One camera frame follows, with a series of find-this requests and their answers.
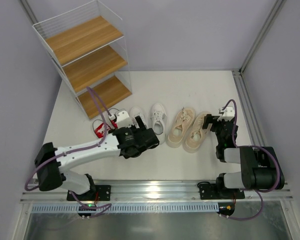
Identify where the white sneaker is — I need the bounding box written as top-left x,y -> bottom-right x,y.
150,103 -> 168,145
129,106 -> 149,129

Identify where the beige sneaker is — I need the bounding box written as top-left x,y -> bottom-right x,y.
166,107 -> 196,148
183,111 -> 212,153

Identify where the red canvas sneaker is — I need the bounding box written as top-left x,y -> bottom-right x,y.
92,119 -> 111,139
105,107 -> 124,130

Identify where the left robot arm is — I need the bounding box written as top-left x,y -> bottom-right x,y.
34,116 -> 160,201

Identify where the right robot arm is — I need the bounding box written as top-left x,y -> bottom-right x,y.
198,114 -> 285,199

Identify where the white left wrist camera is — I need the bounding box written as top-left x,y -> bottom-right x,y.
118,109 -> 133,129

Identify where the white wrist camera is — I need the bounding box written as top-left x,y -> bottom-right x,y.
118,109 -> 133,129
217,106 -> 236,122

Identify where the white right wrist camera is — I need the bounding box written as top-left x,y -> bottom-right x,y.
217,106 -> 236,122

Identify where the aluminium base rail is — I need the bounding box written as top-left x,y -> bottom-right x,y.
19,178 -> 294,204

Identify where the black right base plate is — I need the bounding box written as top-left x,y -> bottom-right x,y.
197,181 -> 245,200

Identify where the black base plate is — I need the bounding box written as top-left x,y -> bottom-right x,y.
197,181 -> 245,200
66,184 -> 111,202

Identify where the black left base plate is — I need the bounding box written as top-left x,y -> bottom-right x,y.
66,184 -> 111,202

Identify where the grey slotted cable duct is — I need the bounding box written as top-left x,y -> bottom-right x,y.
31,202 -> 219,214

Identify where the white wire shoe shelf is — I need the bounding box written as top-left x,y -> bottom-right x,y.
33,0 -> 132,120

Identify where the aluminium corner frame post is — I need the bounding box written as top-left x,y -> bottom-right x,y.
239,0 -> 286,75

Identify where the aluminium left frame post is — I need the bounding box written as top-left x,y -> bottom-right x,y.
18,0 -> 38,25

